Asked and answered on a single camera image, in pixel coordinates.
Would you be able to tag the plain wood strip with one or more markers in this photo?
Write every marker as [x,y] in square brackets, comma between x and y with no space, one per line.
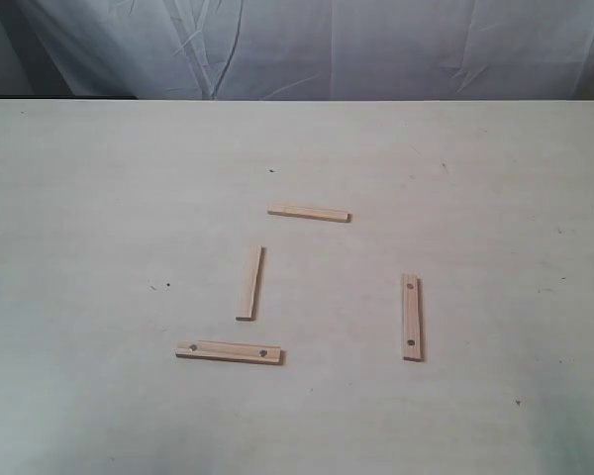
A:
[309,213]
[247,309]

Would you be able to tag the wood strip with holes bottom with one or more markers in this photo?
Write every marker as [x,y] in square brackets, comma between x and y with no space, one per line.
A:
[230,352]

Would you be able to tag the wood strip with holes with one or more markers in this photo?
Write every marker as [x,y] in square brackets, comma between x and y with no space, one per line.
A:
[412,321]
[230,352]

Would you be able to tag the plain wood strip top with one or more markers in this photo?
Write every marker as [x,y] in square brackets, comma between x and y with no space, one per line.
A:
[309,213]

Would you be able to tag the white backdrop cloth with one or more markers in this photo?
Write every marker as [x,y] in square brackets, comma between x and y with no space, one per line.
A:
[298,50]

